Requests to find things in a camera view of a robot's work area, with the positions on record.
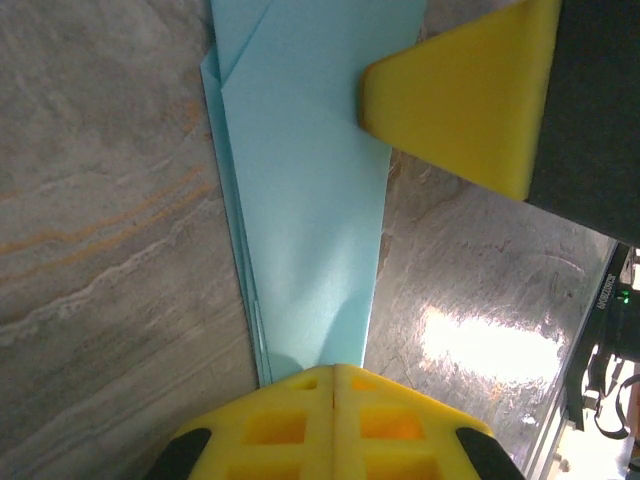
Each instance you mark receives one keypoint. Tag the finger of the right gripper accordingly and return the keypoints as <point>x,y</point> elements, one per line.
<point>450,100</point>

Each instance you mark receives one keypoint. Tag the light blue paper sheet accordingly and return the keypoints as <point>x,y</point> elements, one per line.
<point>300,200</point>

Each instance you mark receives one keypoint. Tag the long aluminium base rail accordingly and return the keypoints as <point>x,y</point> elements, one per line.
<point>555,450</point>

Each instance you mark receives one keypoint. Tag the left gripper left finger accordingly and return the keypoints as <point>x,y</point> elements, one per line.
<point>225,450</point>

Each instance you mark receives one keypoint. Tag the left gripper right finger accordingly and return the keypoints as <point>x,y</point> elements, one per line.
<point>440,450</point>

